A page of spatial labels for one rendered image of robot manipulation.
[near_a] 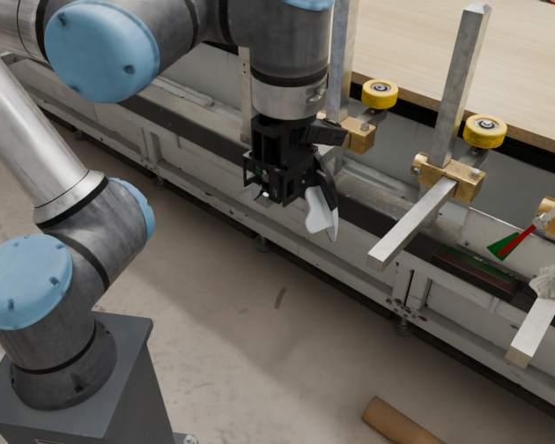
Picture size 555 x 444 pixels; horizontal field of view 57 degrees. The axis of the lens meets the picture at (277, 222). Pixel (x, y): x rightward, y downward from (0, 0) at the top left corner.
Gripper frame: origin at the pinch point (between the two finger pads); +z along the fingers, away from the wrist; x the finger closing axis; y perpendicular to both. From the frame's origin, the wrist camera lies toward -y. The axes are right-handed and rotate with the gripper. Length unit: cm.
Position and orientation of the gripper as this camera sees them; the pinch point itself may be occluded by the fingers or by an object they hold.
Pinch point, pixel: (294, 218)
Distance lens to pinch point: 76.9
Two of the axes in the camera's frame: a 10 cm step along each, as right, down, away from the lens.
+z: 0.0, 7.4, 6.7
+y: -6.3, 5.2, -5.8
